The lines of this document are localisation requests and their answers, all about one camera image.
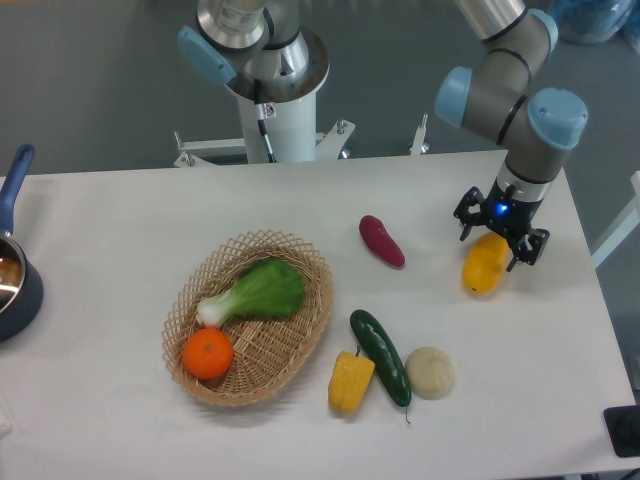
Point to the yellow mango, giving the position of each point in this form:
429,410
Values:
485,265

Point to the orange tangerine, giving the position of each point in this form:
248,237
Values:
207,354

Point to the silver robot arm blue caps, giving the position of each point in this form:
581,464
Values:
274,67

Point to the white frame at right edge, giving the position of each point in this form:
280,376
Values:
619,228

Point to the dark green cucumber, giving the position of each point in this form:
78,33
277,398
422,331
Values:
373,339

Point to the woven wicker basket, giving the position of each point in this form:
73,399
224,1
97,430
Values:
268,353

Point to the beige steamed bun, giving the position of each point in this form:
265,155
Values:
431,373

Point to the blue saucepan with handle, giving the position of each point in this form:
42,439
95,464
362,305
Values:
22,290

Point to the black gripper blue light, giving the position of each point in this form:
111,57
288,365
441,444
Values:
506,216

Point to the black device at table edge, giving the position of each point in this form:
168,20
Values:
622,424

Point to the purple sweet potato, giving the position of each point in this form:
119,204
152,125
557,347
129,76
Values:
380,243

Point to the green bok choy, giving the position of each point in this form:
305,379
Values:
269,288

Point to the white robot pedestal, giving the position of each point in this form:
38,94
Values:
278,118

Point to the blue plastic bag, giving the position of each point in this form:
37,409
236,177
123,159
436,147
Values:
589,22

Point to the white pedestal base frame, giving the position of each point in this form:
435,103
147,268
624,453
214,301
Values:
329,145

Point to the yellow bell pepper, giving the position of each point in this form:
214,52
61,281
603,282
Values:
349,382

